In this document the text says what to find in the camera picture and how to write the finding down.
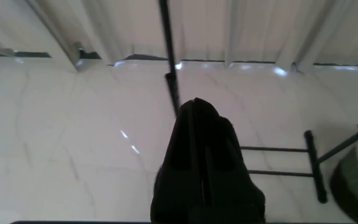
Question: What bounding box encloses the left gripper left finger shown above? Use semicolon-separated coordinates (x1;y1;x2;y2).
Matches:
149;99;202;223

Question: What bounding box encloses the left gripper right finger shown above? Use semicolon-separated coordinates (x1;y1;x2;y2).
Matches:
202;123;266;223

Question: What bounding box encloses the black garment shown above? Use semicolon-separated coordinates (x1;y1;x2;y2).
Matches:
149;97;266;224

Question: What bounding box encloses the black clothes rack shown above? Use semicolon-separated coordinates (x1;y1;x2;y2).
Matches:
158;0;358;205

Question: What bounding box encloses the white curtain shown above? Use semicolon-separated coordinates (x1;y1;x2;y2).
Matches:
0;0;358;74

